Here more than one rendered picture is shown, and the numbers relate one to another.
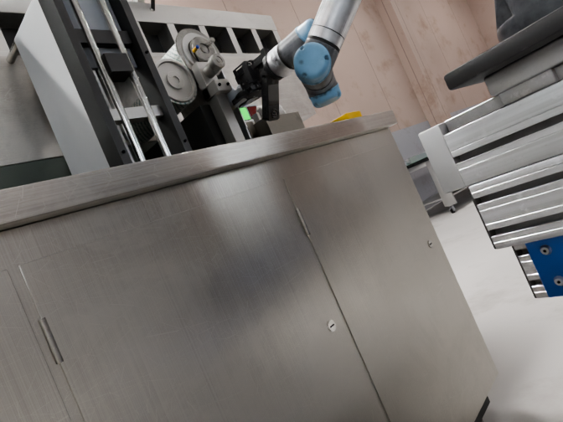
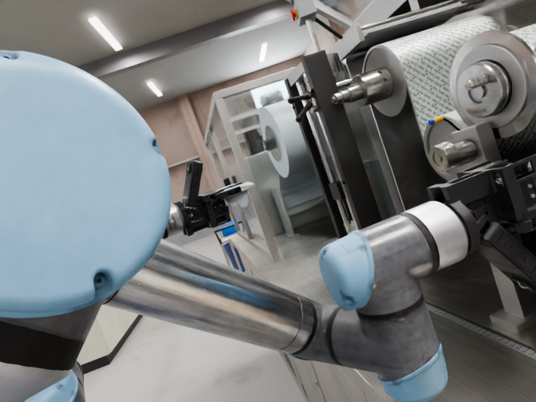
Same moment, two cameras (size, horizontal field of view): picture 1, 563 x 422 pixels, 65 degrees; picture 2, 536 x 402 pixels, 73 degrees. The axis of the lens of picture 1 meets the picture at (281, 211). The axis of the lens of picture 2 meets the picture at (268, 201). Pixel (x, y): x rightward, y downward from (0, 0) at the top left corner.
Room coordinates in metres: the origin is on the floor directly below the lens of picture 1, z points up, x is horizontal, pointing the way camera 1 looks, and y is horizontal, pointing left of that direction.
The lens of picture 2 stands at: (1.21, -0.58, 1.24)
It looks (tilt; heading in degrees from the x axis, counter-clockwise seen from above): 4 degrees down; 126
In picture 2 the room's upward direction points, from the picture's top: 20 degrees counter-clockwise
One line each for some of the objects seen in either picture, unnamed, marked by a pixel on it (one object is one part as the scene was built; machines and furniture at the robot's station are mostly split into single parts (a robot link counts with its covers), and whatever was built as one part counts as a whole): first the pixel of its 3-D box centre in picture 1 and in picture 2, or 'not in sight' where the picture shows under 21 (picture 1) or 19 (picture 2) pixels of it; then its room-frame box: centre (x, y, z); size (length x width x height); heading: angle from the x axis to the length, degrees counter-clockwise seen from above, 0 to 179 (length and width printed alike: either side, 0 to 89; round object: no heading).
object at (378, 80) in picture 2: not in sight; (371, 87); (0.99, 0.18, 1.34); 0.06 x 0.06 x 0.06; 47
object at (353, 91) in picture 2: not in sight; (345, 96); (0.95, 0.14, 1.34); 0.06 x 0.03 x 0.03; 47
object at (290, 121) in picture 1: (245, 150); not in sight; (1.43, 0.03, 1.00); 0.40 x 0.16 x 0.06; 47
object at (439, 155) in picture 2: (216, 62); (443, 156); (1.11, 0.00, 1.18); 0.04 x 0.02 x 0.04; 137
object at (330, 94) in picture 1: (318, 79); (388, 340); (1.03, -0.21, 1.01); 0.11 x 0.08 x 0.11; 169
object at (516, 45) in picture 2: (199, 53); (490, 87); (1.19, 0.03, 1.25); 0.15 x 0.01 x 0.15; 137
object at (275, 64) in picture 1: (281, 60); (431, 234); (1.10, -0.15, 1.11); 0.08 x 0.05 x 0.08; 137
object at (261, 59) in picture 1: (260, 74); (486, 205); (1.16, -0.09, 1.12); 0.12 x 0.08 x 0.09; 47
